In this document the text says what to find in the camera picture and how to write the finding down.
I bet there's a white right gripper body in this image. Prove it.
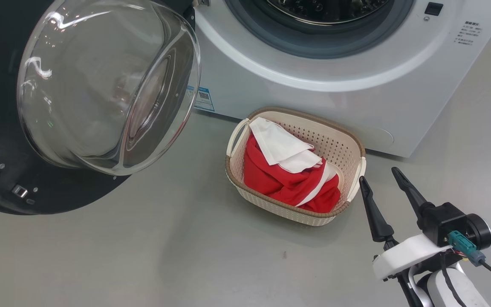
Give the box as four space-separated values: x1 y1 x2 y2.
372 234 454 282

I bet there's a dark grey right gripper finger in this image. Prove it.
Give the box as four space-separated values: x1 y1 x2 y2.
391 167 436 218
359 176 395 243

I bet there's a red garment with white stripe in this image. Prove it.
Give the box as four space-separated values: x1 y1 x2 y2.
243 132 342 213

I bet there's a cream perforated laundry basket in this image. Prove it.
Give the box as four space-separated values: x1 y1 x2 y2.
225 107 367 226

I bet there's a white front-load washing machine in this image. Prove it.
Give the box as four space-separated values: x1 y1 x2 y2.
192 0 491 158

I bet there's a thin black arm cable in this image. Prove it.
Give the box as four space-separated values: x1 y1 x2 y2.
439 255 468 307

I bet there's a black cable with teal connector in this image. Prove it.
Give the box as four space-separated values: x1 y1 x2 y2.
448 230 491 288

